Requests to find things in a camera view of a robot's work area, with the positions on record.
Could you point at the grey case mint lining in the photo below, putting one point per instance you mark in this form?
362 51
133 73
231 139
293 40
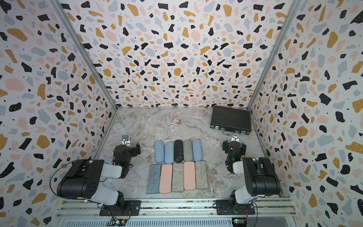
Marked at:
154 179

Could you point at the black briefcase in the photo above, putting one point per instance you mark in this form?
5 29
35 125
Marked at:
231 119

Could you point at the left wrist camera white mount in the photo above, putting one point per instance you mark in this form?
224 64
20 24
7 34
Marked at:
126 141

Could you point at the grey case with glasses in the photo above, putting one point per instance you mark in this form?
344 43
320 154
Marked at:
187 151

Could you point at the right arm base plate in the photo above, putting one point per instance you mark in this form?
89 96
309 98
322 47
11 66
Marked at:
227 207

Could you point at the pink glasses case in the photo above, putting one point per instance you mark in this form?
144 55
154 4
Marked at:
189 176
165 186

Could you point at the mint glasses case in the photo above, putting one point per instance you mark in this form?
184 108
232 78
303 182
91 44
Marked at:
178 178

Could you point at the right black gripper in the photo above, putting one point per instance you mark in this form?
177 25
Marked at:
226 146

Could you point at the blue case brown lining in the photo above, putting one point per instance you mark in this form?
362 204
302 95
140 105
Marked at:
197 150

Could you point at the playing card box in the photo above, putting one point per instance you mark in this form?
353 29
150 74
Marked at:
175 121

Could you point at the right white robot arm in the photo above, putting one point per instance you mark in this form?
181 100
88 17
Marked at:
259 174

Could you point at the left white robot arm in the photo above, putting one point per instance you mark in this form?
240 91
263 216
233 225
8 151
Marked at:
83 179

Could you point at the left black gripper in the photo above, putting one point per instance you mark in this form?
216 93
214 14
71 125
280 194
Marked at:
133 153

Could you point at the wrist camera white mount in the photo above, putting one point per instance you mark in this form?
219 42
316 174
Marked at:
235 137
126 141

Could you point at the case with purple glasses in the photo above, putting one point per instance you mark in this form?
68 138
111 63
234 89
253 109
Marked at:
169 152

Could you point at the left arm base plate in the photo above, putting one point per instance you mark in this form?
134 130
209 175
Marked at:
123 208

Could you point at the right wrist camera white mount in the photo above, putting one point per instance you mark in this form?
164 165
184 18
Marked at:
235 137

